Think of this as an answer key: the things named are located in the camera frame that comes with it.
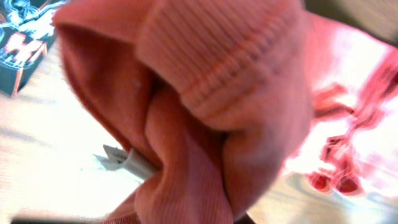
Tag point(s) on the red orange t-shirt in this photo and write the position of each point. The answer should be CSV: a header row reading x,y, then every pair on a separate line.
x,y
220,98

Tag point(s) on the black patterned folded garment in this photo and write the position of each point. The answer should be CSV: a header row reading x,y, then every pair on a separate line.
x,y
27,32

